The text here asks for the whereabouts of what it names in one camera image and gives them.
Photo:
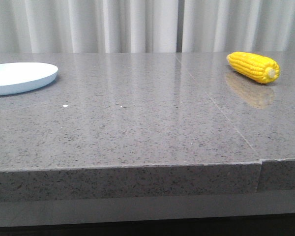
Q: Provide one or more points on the yellow corn cob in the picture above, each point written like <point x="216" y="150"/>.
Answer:
<point x="260" y="69"/>

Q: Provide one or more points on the light blue round plate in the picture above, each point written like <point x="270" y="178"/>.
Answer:
<point x="18" y="77"/>

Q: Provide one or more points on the white pleated curtain right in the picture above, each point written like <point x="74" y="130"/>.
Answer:
<point x="235" y="25"/>

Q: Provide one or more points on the white pleated curtain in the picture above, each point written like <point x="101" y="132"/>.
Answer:
<point x="90" y="26"/>
<point x="235" y="25"/>

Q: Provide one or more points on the white pleated curtain left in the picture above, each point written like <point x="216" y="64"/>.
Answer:
<point x="90" y="26"/>

